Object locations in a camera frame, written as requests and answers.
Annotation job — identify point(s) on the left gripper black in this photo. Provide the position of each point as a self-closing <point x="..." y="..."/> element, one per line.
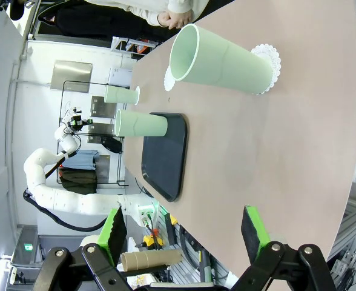
<point x="76" y="124"/>

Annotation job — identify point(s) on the person's left hand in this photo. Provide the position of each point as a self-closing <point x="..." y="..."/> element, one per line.
<point x="181" y="18"/>

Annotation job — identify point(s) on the small metal floor plate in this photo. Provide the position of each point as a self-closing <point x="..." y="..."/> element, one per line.
<point x="97" y="133"/>
<point x="100" y="106"/>

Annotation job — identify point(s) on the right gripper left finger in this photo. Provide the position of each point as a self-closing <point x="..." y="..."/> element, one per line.
<point x="111" y="236"/>

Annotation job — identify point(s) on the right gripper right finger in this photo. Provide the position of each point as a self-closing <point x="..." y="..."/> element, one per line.
<point x="253" y="233"/>

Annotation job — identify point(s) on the shelf with boxes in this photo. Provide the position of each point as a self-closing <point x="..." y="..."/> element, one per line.
<point x="135" y="46"/>

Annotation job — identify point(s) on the person in white sweatshirt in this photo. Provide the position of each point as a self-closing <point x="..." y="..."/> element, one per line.
<point x="129" y="9"/>

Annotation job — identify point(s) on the cardboard tube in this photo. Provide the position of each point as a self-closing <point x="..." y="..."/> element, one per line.
<point x="150" y="260"/>

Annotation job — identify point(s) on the pale green plastic cup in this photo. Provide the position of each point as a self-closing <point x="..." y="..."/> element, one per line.
<point x="120" y="95"/>
<point x="141" y="124"/>
<point x="226" y="66"/>

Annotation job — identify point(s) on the black cloth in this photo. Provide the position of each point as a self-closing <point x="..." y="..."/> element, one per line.
<point x="78" y="180"/>

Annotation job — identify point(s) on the black plastic tray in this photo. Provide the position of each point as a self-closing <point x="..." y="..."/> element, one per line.
<point x="166" y="163"/>

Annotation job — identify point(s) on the black bag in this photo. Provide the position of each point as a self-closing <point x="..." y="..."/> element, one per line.
<point x="111" y="145"/>

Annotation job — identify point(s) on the yellow plastic part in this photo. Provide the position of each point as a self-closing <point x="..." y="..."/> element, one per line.
<point x="173" y="219"/>

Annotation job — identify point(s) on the white box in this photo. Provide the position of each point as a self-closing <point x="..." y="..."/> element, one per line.
<point x="119" y="76"/>

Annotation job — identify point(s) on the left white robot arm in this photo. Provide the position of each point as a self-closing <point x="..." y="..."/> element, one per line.
<point x="69" y="201"/>

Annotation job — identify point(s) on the large metal floor plate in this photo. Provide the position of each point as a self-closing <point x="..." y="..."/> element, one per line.
<point x="72" y="75"/>

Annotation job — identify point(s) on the blue-grey cloth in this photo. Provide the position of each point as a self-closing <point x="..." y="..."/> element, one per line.
<point x="81" y="159"/>

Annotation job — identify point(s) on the person's left forearm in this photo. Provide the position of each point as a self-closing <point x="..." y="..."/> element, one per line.
<point x="184" y="5"/>

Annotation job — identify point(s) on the cream tape roll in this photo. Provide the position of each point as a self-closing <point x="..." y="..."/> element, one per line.
<point x="88" y="242"/>

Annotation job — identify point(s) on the person's right hand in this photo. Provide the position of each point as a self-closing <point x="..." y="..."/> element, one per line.
<point x="163" y="18"/>

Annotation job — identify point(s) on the yellow emergency stop box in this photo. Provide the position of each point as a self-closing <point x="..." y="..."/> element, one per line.
<point x="149" y="241"/>

